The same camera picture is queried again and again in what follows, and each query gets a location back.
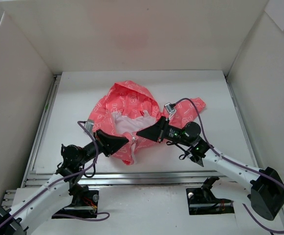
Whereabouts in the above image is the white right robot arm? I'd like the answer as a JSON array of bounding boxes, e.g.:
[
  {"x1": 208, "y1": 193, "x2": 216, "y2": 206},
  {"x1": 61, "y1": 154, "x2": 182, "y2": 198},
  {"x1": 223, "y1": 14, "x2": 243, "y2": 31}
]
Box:
[{"x1": 136, "y1": 117, "x2": 284, "y2": 221}]

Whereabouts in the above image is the purple cable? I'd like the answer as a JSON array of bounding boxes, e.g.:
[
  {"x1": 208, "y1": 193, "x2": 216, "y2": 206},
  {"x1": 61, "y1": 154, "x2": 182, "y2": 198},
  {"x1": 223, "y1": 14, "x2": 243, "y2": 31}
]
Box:
[
  {"x1": 173, "y1": 97, "x2": 284, "y2": 233},
  {"x1": 0, "y1": 120, "x2": 110, "y2": 235}
]

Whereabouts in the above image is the pink patterned jacket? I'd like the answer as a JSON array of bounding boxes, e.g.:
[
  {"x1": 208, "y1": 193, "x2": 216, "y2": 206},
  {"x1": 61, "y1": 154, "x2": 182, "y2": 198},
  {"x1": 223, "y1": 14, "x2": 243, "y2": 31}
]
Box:
[{"x1": 87, "y1": 82, "x2": 208, "y2": 167}]

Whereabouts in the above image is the aluminium front rail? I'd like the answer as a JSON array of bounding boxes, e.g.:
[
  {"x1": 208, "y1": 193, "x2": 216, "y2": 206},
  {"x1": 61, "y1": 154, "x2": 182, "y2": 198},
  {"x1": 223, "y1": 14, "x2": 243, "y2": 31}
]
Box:
[{"x1": 24, "y1": 169, "x2": 260, "y2": 187}]

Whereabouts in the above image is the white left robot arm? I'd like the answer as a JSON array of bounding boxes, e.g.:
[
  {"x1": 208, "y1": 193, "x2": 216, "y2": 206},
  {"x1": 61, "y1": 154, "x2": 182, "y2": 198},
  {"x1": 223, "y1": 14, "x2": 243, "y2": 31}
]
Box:
[{"x1": 0, "y1": 130, "x2": 129, "y2": 235}]

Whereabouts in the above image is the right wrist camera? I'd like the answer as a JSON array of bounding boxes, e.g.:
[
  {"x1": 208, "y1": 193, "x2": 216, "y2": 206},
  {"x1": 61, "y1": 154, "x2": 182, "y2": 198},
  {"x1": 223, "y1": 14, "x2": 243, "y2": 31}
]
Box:
[{"x1": 164, "y1": 103, "x2": 176, "y2": 119}]

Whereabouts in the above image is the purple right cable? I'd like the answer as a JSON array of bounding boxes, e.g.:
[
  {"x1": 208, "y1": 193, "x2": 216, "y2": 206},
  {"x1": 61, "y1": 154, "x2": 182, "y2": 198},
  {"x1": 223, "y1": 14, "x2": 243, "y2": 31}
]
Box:
[{"x1": 173, "y1": 97, "x2": 284, "y2": 233}]

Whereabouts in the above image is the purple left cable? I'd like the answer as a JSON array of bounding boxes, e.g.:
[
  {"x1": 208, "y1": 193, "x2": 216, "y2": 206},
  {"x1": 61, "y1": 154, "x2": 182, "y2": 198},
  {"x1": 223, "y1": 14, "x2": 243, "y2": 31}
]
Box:
[{"x1": 0, "y1": 120, "x2": 110, "y2": 235}]

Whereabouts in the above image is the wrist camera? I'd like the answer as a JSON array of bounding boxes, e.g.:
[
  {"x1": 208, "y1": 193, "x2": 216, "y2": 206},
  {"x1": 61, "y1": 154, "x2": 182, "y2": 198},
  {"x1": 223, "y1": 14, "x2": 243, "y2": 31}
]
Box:
[
  {"x1": 164, "y1": 103, "x2": 176, "y2": 119},
  {"x1": 85, "y1": 119, "x2": 94, "y2": 133}
]

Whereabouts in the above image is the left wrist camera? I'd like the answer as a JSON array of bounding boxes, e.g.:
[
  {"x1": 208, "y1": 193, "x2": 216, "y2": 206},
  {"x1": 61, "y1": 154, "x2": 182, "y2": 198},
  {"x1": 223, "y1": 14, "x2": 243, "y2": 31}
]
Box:
[{"x1": 85, "y1": 119, "x2": 94, "y2": 133}]

